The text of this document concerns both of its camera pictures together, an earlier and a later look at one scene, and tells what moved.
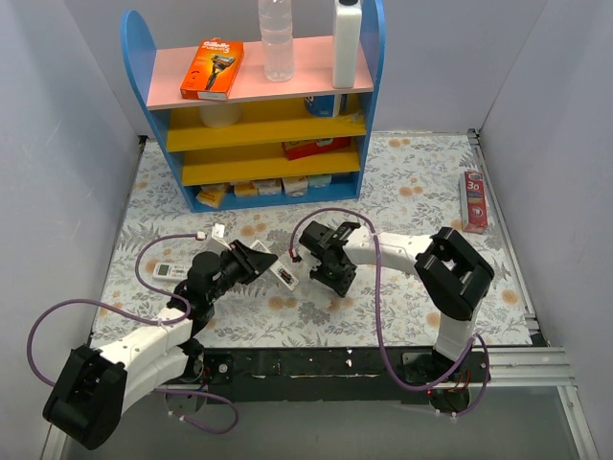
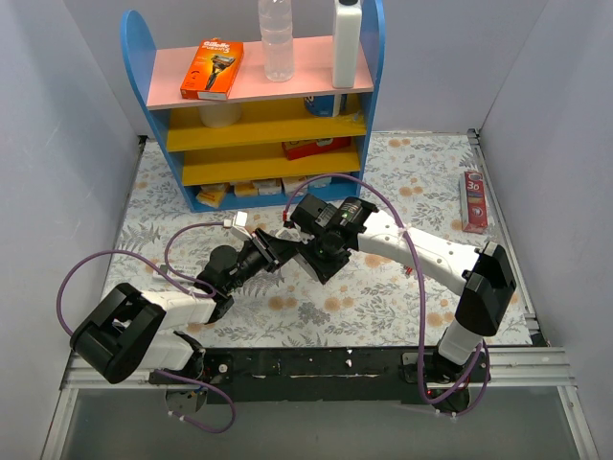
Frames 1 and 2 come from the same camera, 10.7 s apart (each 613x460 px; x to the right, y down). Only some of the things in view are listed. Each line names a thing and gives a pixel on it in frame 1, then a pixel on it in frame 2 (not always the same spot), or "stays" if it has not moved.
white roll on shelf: (220, 116) stays
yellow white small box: (245, 189) stays
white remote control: (278, 267) → (303, 262)
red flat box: (294, 149) stays
